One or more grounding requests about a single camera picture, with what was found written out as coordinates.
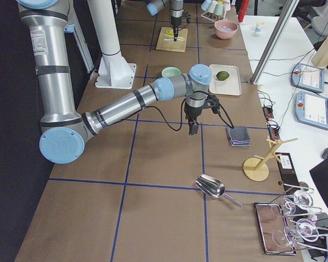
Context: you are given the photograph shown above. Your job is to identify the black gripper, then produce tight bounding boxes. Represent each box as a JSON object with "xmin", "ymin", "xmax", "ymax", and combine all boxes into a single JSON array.
[{"xmin": 184, "ymin": 103, "xmax": 203, "ymax": 135}]

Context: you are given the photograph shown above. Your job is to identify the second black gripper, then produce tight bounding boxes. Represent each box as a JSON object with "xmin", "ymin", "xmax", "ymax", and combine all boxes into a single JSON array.
[{"xmin": 171, "ymin": 16, "xmax": 182, "ymax": 41}]

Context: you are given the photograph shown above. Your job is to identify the light green bowl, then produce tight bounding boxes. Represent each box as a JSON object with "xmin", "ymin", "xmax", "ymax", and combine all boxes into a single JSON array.
[{"xmin": 161, "ymin": 67, "xmax": 181, "ymax": 78}]

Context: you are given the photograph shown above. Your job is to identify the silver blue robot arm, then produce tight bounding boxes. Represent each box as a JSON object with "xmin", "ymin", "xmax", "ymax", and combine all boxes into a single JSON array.
[{"xmin": 18, "ymin": 1, "xmax": 212, "ymax": 164}]

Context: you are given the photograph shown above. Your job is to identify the pink bowl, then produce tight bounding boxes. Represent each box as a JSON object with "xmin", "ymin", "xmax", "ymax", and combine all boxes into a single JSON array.
[{"xmin": 214, "ymin": 20, "xmax": 238, "ymax": 40}]

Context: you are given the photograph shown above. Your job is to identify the bamboo cutting board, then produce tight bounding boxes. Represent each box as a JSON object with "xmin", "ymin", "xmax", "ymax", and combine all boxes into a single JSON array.
[{"xmin": 156, "ymin": 27, "xmax": 188, "ymax": 52}]

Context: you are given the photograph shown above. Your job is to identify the light blue cup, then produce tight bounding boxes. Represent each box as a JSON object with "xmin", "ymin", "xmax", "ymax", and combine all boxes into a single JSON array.
[{"xmin": 201, "ymin": 0, "xmax": 212, "ymax": 11}]

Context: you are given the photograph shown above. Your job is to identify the grey folded cloth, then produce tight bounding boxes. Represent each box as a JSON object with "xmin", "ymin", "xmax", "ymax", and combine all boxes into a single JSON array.
[{"xmin": 227, "ymin": 126, "xmax": 251, "ymax": 147}]

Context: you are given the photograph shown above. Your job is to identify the clear ice cubes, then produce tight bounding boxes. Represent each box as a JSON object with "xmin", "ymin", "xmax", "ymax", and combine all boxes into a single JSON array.
[{"xmin": 217, "ymin": 26, "xmax": 234, "ymax": 33}]

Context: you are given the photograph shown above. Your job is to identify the white rabbit tray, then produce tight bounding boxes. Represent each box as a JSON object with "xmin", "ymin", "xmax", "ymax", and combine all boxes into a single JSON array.
[{"xmin": 209, "ymin": 64, "xmax": 242, "ymax": 96}]

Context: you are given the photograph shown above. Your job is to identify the green avocado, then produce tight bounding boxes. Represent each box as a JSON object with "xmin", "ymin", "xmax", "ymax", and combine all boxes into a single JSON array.
[{"xmin": 216, "ymin": 71, "xmax": 230, "ymax": 81}]

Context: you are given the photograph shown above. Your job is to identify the metal ice scoop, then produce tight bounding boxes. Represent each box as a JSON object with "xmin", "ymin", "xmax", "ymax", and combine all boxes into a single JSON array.
[{"xmin": 195, "ymin": 174, "xmax": 243, "ymax": 207}]

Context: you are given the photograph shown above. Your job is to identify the red bottle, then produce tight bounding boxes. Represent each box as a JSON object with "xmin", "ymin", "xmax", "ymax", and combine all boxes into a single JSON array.
[{"xmin": 236, "ymin": 0, "xmax": 250, "ymax": 23}]

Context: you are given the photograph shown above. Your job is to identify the upper black usb hub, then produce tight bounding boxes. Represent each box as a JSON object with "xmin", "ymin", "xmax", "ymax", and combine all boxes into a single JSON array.
[{"xmin": 262, "ymin": 105, "xmax": 274, "ymax": 120}]

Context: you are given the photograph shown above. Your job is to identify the black usb hub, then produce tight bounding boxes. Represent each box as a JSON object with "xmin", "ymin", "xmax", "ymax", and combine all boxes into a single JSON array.
[
  {"xmin": 262, "ymin": 105, "xmax": 274, "ymax": 120},
  {"xmin": 267, "ymin": 120, "xmax": 280, "ymax": 140}
]

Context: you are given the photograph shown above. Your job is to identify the wooden mug tree stand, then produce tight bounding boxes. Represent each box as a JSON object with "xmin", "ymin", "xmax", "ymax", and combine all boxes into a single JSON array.
[{"xmin": 243, "ymin": 136, "xmax": 297, "ymax": 182}]

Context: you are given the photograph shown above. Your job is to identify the lower black usb hub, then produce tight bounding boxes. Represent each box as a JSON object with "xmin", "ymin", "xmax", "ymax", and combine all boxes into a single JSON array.
[{"xmin": 267, "ymin": 120, "xmax": 280, "ymax": 140}]

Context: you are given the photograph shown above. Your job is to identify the small white cup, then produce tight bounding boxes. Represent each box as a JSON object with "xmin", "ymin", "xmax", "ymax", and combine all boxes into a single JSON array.
[{"xmin": 254, "ymin": 21, "xmax": 264, "ymax": 36}]

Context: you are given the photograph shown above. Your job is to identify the black sign holder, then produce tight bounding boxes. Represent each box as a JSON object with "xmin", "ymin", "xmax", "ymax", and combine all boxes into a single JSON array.
[{"xmin": 277, "ymin": 152, "xmax": 299, "ymax": 186}]

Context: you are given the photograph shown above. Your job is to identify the lower teach pendant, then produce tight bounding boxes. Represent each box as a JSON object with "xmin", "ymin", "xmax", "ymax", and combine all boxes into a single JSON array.
[{"xmin": 295, "ymin": 91, "xmax": 328, "ymax": 130}]

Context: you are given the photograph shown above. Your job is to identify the teach pendant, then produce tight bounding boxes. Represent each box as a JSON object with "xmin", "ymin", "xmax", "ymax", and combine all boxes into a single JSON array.
[
  {"xmin": 295, "ymin": 91, "xmax": 328, "ymax": 130},
  {"xmin": 291, "ymin": 63, "xmax": 324, "ymax": 93}
]

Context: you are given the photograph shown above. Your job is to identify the metal glass rack tray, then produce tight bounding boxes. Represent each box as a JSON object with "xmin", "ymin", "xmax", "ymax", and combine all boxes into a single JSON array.
[{"xmin": 254, "ymin": 203, "xmax": 297, "ymax": 256}]

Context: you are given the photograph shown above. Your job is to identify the upper teach pendant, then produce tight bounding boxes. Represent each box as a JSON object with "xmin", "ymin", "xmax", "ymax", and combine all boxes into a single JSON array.
[{"xmin": 291, "ymin": 63, "xmax": 324, "ymax": 93}]

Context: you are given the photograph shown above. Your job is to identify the upper wine glass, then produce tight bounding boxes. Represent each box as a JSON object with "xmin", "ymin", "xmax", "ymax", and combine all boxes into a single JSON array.
[{"xmin": 283, "ymin": 190, "xmax": 313, "ymax": 216}]

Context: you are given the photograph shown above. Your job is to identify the wine glass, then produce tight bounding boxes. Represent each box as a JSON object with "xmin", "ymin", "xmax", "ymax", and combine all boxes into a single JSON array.
[
  {"xmin": 283, "ymin": 190, "xmax": 313, "ymax": 216},
  {"xmin": 272, "ymin": 218, "xmax": 319, "ymax": 248}
]

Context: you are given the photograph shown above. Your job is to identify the computer mouse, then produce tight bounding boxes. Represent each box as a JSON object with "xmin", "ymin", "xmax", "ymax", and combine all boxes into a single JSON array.
[{"xmin": 321, "ymin": 147, "xmax": 328, "ymax": 159}]

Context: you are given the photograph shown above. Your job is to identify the lower wine glass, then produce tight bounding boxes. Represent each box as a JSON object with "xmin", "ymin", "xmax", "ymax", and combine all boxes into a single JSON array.
[{"xmin": 272, "ymin": 218, "xmax": 319, "ymax": 248}]

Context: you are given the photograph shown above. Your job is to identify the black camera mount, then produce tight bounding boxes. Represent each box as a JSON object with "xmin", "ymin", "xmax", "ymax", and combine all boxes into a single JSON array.
[{"xmin": 203, "ymin": 94, "xmax": 220, "ymax": 115}]

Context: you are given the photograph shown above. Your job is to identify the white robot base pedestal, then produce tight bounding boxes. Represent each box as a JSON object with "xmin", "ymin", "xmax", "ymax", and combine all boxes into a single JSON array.
[{"xmin": 87, "ymin": 0, "xmax": 137, "ymax": 90}]

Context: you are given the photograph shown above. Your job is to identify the aluminium frame post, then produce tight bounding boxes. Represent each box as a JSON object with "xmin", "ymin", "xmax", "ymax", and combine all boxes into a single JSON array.
[{"xmin": 250, "ymin": 0, "xmax": 299, "ymax": 85}]

